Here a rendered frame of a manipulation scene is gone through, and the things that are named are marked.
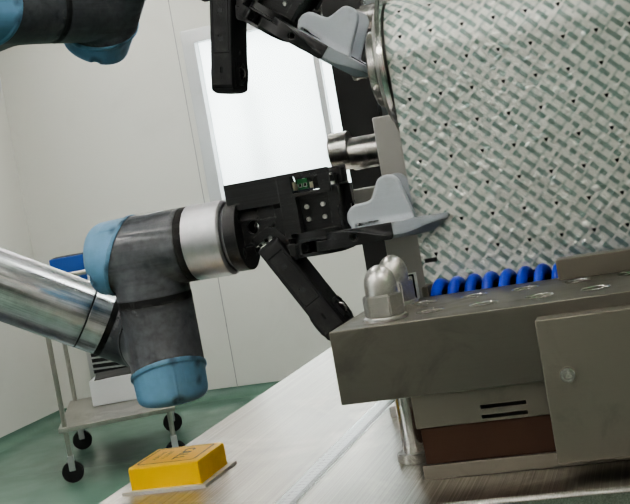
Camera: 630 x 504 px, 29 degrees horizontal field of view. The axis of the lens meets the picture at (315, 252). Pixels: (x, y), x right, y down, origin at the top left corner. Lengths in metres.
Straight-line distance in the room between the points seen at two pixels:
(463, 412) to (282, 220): 0.30
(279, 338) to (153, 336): 5.92
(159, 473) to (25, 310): 0.29
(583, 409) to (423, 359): 0.13
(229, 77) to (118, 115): 6.12
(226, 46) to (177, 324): 0.29
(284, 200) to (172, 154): 6.10
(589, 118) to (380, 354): 0.31
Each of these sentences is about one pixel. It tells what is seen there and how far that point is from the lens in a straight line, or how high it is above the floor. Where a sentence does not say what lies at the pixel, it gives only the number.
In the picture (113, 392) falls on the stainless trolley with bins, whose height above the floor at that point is 0.32.
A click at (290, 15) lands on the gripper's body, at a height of 1.32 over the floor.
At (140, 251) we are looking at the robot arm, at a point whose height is 1.11.
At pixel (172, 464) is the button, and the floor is 0.92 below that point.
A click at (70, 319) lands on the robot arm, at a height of 1.05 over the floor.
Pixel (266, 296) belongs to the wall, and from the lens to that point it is 7.09.
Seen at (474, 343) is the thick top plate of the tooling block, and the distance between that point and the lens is 0.94.
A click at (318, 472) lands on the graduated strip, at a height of 0.90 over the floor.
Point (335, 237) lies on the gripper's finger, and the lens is 1.11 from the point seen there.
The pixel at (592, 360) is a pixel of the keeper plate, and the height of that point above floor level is 0.99.
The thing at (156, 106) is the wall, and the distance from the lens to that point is 7.26.
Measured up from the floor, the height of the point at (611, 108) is 1.17.
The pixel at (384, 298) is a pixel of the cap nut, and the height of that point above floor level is 1.05.
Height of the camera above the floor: 1.15
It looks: 3 degrees down
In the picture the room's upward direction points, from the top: 10 degrees counter-clockwise
